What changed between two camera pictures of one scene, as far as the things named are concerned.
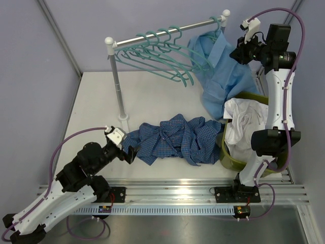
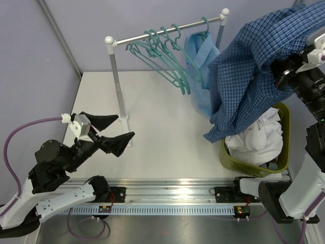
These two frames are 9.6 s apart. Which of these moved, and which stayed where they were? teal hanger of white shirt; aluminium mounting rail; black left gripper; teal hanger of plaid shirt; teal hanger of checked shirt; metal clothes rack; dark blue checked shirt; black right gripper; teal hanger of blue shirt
Moved: teal hanger of white shirt; teal hanger of blue shirt; black right gripper; dark blue checked shirt; teal hanger of checked shirt; black left gripper; teal hanger of plaid shirt
Stayed: metal clothes rack; aluminium mounting rail
